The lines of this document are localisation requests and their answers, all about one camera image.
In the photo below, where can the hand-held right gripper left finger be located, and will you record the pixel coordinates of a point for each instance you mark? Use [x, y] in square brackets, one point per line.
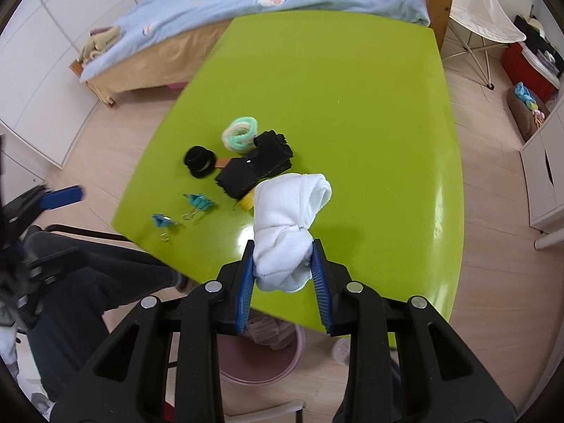
[245, 299]

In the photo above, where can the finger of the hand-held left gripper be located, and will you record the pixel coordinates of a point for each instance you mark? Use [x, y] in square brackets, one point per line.
[57, 259]
[61, 197]

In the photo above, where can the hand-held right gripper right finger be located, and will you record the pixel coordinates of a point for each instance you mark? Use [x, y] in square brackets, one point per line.
[320, 295]

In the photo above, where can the pink plastic bin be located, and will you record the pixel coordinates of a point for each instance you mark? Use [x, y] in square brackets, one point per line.
[260, 368]

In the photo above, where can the small wooden block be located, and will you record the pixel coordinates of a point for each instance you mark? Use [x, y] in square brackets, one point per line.
[221, 164]

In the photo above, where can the black fuzzy sock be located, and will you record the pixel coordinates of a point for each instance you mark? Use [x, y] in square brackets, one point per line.
[260, 163]

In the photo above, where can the clear plastic wrapper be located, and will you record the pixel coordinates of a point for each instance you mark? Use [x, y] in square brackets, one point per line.
[269, 331]

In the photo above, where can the clear plastic cup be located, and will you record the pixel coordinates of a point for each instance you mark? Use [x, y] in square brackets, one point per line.
[342, 351]

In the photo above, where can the person's leg in dark pants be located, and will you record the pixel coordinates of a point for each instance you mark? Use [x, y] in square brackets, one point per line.
[110, 291]

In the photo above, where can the yellow small block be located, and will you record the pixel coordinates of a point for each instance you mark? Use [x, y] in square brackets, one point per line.
[246, 202]

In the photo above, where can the blue binder clip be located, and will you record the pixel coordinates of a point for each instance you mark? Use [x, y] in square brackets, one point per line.
[162, 222]
[199, 202]

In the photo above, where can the white wardrobe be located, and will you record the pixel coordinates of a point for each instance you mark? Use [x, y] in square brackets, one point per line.
[53, 61]

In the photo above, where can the wooden bed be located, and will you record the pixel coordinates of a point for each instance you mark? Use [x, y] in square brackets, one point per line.
[145, 66]

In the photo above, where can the beige folded towel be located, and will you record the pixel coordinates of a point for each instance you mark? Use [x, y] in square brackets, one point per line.
[99, 44]

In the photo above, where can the pink box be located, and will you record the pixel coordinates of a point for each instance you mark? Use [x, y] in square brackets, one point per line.
[178, 86]

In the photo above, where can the white drawer cabinet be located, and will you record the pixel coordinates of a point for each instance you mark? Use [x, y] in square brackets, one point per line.
[544, 172]

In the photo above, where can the light blue printed blanket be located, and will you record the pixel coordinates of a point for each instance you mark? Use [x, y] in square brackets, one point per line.
[246, 4]

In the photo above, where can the brown cushion with toys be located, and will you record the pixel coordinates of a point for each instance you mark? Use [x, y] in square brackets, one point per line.
[526, 110]

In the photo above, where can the red storage box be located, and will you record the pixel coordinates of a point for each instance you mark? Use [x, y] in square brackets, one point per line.
[526, 75]

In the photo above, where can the white folding chair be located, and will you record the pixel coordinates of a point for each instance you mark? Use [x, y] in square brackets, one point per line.
[480, 13]

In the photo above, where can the black bag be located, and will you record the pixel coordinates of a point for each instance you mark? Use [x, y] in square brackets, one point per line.
[535, 35]

